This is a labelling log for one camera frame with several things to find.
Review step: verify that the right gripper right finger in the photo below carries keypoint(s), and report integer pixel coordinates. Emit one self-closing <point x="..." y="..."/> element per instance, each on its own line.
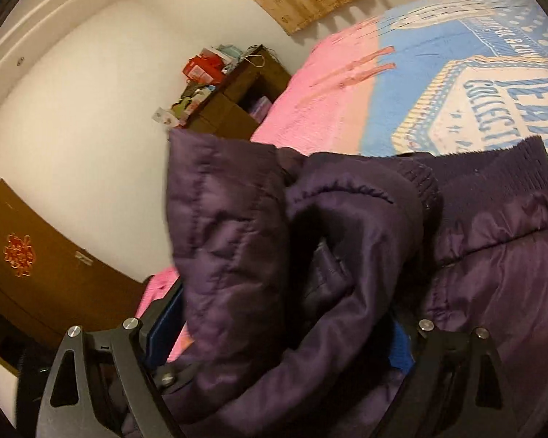
<point x="456" y="388"/>

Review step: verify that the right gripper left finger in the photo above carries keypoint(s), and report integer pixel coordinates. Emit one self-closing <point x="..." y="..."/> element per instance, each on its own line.
<point x="76" y="400"/>

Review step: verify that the purple puffer jacket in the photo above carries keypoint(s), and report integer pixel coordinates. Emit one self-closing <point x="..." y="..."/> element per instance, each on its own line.
<point x="296" y="267"/>

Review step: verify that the brown wooden door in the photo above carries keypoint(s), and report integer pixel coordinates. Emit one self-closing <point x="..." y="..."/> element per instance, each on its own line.
<point x="48" y="283"/>

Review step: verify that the clutter on desk top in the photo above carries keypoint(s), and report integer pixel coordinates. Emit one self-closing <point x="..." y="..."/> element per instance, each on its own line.
<point x="205" y="72"/>

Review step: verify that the brown wooden desk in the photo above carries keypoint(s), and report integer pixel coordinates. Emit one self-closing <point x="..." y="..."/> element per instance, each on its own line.
<point x="226" y="112"/>

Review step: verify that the pink and blue blanket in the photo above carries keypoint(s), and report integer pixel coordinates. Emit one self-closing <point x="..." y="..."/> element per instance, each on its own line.
<point x="441" y="77"/>

